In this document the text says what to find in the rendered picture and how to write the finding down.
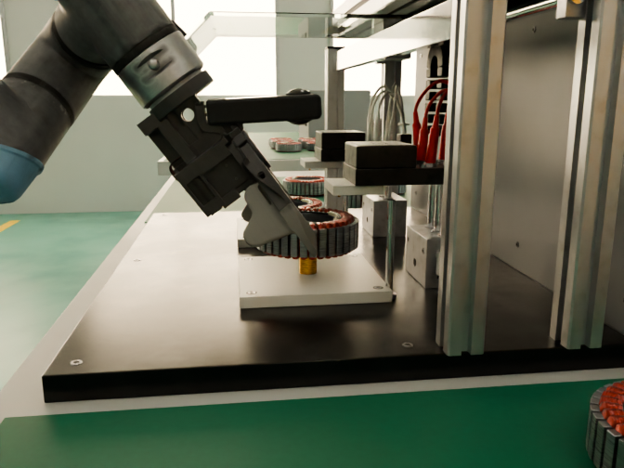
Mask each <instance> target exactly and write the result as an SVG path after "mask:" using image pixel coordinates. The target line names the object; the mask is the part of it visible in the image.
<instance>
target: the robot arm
mask: <svg viewBox="0 0 624 468"><path fill-rule="evenodd" d="M55 1H58V2H59V4H58V6H57V8H56V10H55V12H54V14H53V15H52V17H51V18H50V20H49V21H48V22H47V24H46V25H45V27H44V29H43V30H42V31H41V32H40V33H39V34H38V36H37V37H36V38H35V39H34V40H33V41H32V43H31V44H30V46H29V47H28V48H27V50H26V51H25V52H24V53H23V54H22V56H21V57H20V58H19V60H18V61H17V62H16V63H15V64H14V66H13V67H12V68H11V69H10V71H9V72H8V73H7V74H6V75H5V76H4V77H3V78H2V80H1V79H0V204H5V203H12V202H14V201H16V200H18V199H19V198H20V197H21V196H22V194H23V193H24V192H25V191H26V189H27V188H28V187H29V186H30V185H31V183H32V182H33V181H34V179H35V178H36V177H37V176H39V175H40V174H42V173H43V171H44V169H45V164H46V162H47V161H48V159H49V158H50V156H51V155H52V154H53V152H54V151H55V149H56V148H57V146H58V145H59V143H60V141H61V140H62V138H64V136H65V135H66V133H67V132H68V130H69V129H70V128H71V126H72V125H73V124H74V122H75V121H76V119H77V118H78V116H79V115H80V113H81V112H82V110H83V109H84V107H85V106H86V104H87V103H88V101H89V100H90V98H91V97H92V96H93V95H94V93H95V92H96V90H97V89H98V87H99V86H100V84H101V83H102V81H103V80H104V79H105V78H106V77H107V75H108V74H109V73H110V72H111V71H114V73H115V74H116V75H117V76H118V77H119V78H120V80H121V81H122V82H123V84H124V85H125V86H126V88H127V89H128V90H129V92H130V93H131V94H132V95H133V97H134V98H135V99H136V101H137V102H138V103H139V105H140V106H141V107H142V108H143V109H149V108H151V111H150V112H149V113H150V116H148V117H147V118H146V119H144V120H143V121H142V122H140V123H139V124H137V127H138V128H139V129H140V130H141V132H142V133H143V134H144V135H145V137H146V136H149V138H150V139H151V140H152V141H153V143H154V144H155V145H156V146H157V148H158V149H159V150H160V151H161V153H162V154H163V155H164V157H165V158H166V159H167V160H168V162H169V163H170V166H169V170H170V173H171V174H172V176H173V177H174V179H175V180H176V181H178V182H179V183H180V184H181V186H182V187H183V188H184V189H185V191H186V192H187V193H188V195H189V196H190V197H191V198H192V199H193V200H194V201H195V202H196V203H197V205H198V206H199V207H200V208H201V210H202V211H203V212H204V214H205V215H206V216H207V217H209V216H210V215H214V214H215V213H216V212H218V211H219V210H220V209H222V208H223V207H224V208H225V209H226V208H227V207H228V206H229V205H230V204H231V203H233V202H234V201H236V200H237V199H238V198H240V197H241V195H240V193H241V192H243V191H245V193H244V200H245V201H246V203H247V204H246V205H245V207H244V209H243V210H242V212H241V217H242V218H243V220H244V221H246V222H249V223H248V225H247V226H246V228H245V229H244V231H243V238H244V239H245V241H246V243H247V244H248V245H250V246H252V247H260V246H262V245H265V244H268V243H270V242H272V241H276V240H279V239H281V238H284V237H286V236H289V235H292V234H296V236H297V237H298V238H299V240H300V241H301V242H302V243H303V244H304V246H305V247H306V248H307V250H308V251H309V252H310V253H311V254H312V256H313V257H315V256H316V255H317V254H318V246H317V238H316V233H315V231H314V230H313V229H312V227H311V226H309V224H308V223H307V222H306V220H305V218H304V217H303V216H302V214H301V213H300V212H299V210H298V209H297V208H299V207H298V205H297V204H296V203H295V201H294V200H293V198H292V197H291V196H290V194H289V193H288V192H287V190H286V189H285V188H284V187H283V186H282V185H281V183H280V181H279V180H278V179H277V178H276V176H275V175H274V174H273V172H272V171H271V170H270V167H271V165H270V163H269V161H268V160H267V158H266V157H265V156H264V154H263V153H262V151H261V150H260V149H259V148H258V147H257V146H256V144H255V143H254V141H253V140H252V139H251V138H250V136H249V135H248V133H247V132H246V130H245V129H244V128H243V124H254V123H270V122H285V121H287V122H289V123H291V124H296V125H302V124H307V123H309V122H310V121H312V120H316V119H319V118H320V117H321V115H322V109H321V97H320V96H319V95H317V94H310V92H309V91H307V90H305V89H303V88H295V89H293V90H290V91H289V92H288V93H286V95H277V96H261V97H228V98H211V99H208V100H207V101H206V105H205V104H204V101H201V100H200V99H199V98H198V96H197V95H198V94H199V93H200V92H201V91H202V90H203V89H204V88H206V87H207V86H208V85H209V84H211V83H212V82H213V81H214V79H213V78H212V76H211V75H210V74H209V72H208V71H207V70H204V71H202V68H203V62H202V60H201V58H200V57H199V56H198V54H197V53H196V52H195V50H194V49H193V48H192V46H191V45H190V44H189V42H188V41H187V39H186V38H185V37H184V35H183V34H182V33H181V31H179V30H178V29H177V27H176V26H175V24H174V23H173V22H172V20H171V19H170V18H169V16H168V15H167V14H166V12H165V11H164V10H163V8H162V7H161V5H160V4H159V3H158V1H157V0H55ZM205 108H206V110H205ZM185 109H191V110H192V111H193V112H194V118H193V119H192V120H191V121H189V120H187V119H185V117H184V114H183V113H184V110H185ZM206 116H207V117H206ZM172 166H173V167H174V168H175V169H174V171H173V169H172Z"/></svg>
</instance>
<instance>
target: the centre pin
mask: <svg viewBox="0 0 624 468"><path fill-rule="evenodd" d="M299 273H300V274H303V275H313V274H316V273H317V257H316V259H314V260H310V259H309V258H308V256H307V259H306V260H302V259H301V258H300V257H299Z"/></svg>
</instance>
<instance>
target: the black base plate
mask: <svg viewBox="0 0 624 468"><path fill-rule="evenodd" d="M241 212H242V211H238V212H216V213H215V214H213V215H210V216H209V217H207V216H206V215H205V214H204V212H199V213H159V214H153V216H152V217H151V218H150V220H149V222H148V223H147V225H146V226H145V227H144V228H143V229H142V231H141V232H140V234H139V235H138V237H137V238H136V240H135V242H134V243H133V244H132V246H131V247H130V249H129V250H128V252H127V253H126V255H125V256H124V258H123V259H122V261H121V262H120V264H119V265H118V266H117V267H116V269H115V270H114V272H113V273H112V274H111V276H110V278H109V279H108V281H107V282H106V284H105V285H104V286H103V288H102V289H101V291H100V292H99V294H98V295H97V297H96V299H95V300H94V301H93V303H92V304H91V306H90V307H89V308H88V309H87V311H86V312H85V314H84V315H83V317H82V318H81V320H80V321H79V323H78V324H77V326H76V327H75V329H74V330H73V331H72V333H71V335H70V336H69V338H68V339H67V341H66V342H65V343H64V345H63V346H62V347H61V348H60V350H59V351H58V353H57V355H56V356H55V357H54V359H53V360H52V362H51V363H50V365H49V366H48V368H47V369H46V371H45V372H44V374H43V375H42V384H43V392H44V402H45V403H51V402H66V401H82V400H97V399H113V398H128V397H157V396H172V395H187V394H203V393H218V392H233V391H249V390H264V389H280V388H294V387H309V386H325V385H340V384H370V383H385V382H401V381H416V380H431V379H447V378H461V377H476V376H492V375H507V374H522V373H538V372H553V371H583V370H598V369H614V368H624V335H623V334H622V333H620V332H618V331H616V330H614V329H613V328H611V327H609V326H608V325H606V324H604V330H603V339H602V346H601V347H599V348H589V347H588V346H586V345H585V344H581V345H580V349H566V348H565V347H563V346H562V345H561V344H560V343H561V340H554V339H553V338H552V337H551V336H550V327H551V317H552V307H553V292H551V291H550V290H548V289H546V288H545V287H543V286H541V285H540V284H538V283H537V282H536V281H534V280H532V279H530V278H528V277H527V276H525V275H523V274H522V273H520V272H518V271H517V270H515V269H513V268H512V267H510V266H508V265H506V264H505V263H503V262H502V261H501V260H499V259H497V258H496V257H494V256H492V255H490V262H489V275H488V289H487V315H486V329H485V343H484V354H483V355H470V353H469V352H468V351H461V356H447V355H446V354H445V352H444V351H443V346H439V345H438V344H437V343H436V318H437V298H438V288H428V289H425V288H424V287H423V286H422V285H421V283H419V282H418V281H417V280H416V279H415V278H413V277H412V276H411V274H410V273H409V272H408V271H407V270H406V268H405V267H406V241H407V228H406V236H405V237H395V246H394V276H393V292H395V293H396V299H393V300H392V302H387V303H366V304H344V305H303V306H282V307H260V308H240V289H239V261H238V258H239V257H251V256H272V255H271V254H266V253H263V252H262V251H261V250H258V249H257V248H256V247H250V248H238V235H237V218H242V217H241ZM348 213H351V215H354V216H355V217H357V218H358V219H359V229H358V247H357V248H356V250H355V251H353V252H351V253H349V254H362V255H363V256H364V257H365V259H366V260H367V261H368V262H369V263H370V265H371V266H372V267H373V268H374V270H375V271H376V272H377V273H378V274H379V276H380V277H381V278H382V279H383V281H384V282H385V257H386V237H376V238H373V237H372V235H371V234H370V233H369V232H368V231H367V230H366V229H365V228H364V227H363V226H362V208H357V209H348Z"/></svg>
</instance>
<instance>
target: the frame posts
mask: <svg viewBox="0 0 624 468"><path fill-rule="evenodd" d="M507 3H508V0H452V14H451V33H450V52H449V71H448V108H447V127H446V147H445V165H444V185H443V203H442V223H441V242H440V260H439V280H438V298H437V318H436V337H435V342H436V343H437V344H438V345H439V346H443V351H444V352H445V354H446V355H447V356H461V355H462V351H468V352H469V353H470V355H483V354H484V343H485V329H486V315H487V302H488V275H489V262H490V248H491V234H492V221H493V207H494V193H495V180H496V166H497V153H498V139H499V125H500V112H501V85H502V72H503V58H504V44H505V31H506V17H507ZM343 48H345V46H327V47H325V130H344V128H345V71H332V54H333V53H334V52H337V51H339V50H341V49H343ZM401 74H402V60H401V61H386V62H385V64H381V86H382V85H386V86H388V87H389V88H390V89H392V85H393V84H396V85H398V86H399V88H400V91H401ZM623 152H624V0H587V2H586V12H585V18H582V19H579V21H578V40H577V50H576V59H575V70H574V80H573V89H572V99H571V110H570V119H569V129H568V140H567V149H566V159H565V178H564V188H563V199H562V208H561V218H560V228H559V238H558V248H557V258H556V268H555V278H554V288H553V298H552V317H551V327H550V336H551V337H552V338H553V339H554V340H561V343H560V345H562V346H563V347H565V348H566V349H580V345H586V346H588V347H589V348H599V347H601V346H602V339H603V330H604V322H605V307H606V298H607V290H608V282H609V274H610V266H611V257H612V250H613V241H614V233H615V225H616V217H617V208H618V194H619V185H620V177H621V169H622V161H623Z"/></svg>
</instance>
